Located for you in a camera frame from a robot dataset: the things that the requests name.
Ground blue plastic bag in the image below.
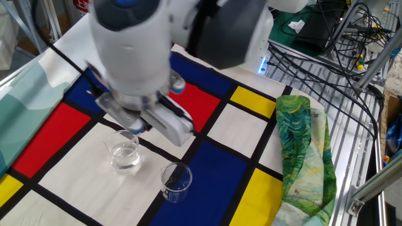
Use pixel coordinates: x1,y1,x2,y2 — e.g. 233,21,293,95
384,112,402,158

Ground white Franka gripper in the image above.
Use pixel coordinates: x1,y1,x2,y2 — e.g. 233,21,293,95
140,95,195,148

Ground brown cardboard box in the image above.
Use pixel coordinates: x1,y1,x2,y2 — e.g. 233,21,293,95
378,89,402,158

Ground silver wrist camera blue caps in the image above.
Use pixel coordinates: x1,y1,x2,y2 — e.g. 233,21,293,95
95,80,187,135

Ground green cutting mat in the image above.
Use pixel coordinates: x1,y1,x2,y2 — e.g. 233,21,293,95
268,6,318,58

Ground white plastic bag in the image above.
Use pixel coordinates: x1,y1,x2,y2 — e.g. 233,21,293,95
0,0,19,72

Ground Mondrian colour block cloth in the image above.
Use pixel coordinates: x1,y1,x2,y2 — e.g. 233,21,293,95
0,43,324,226

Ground glass beaker with water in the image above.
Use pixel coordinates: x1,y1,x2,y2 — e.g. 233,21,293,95
103,129,141,176

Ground aluminium frame beam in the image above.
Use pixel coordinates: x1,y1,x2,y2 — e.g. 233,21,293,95
345,156,402,217
354,37,402,92

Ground tangled black cables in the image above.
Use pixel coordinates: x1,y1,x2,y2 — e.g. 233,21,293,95
266,0,387,142

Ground grey perforated rack post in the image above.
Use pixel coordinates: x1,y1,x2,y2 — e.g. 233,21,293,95
0,0,48,54

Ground red sign white characters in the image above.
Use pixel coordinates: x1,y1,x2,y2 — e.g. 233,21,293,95
72,0,92,14

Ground green painting print cloth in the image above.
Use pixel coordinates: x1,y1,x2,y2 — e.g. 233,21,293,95
271,95,337,226

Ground beige floral fabric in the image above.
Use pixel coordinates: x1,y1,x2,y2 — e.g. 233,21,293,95
384,50,402,95

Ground teal and white cloth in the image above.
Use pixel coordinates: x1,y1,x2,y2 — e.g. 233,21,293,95
0,14,101,178

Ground empty printed glass beaker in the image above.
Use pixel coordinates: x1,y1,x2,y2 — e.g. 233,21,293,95
160,161,193,204

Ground black box device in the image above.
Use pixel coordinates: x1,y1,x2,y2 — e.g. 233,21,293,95
293,9,339,53

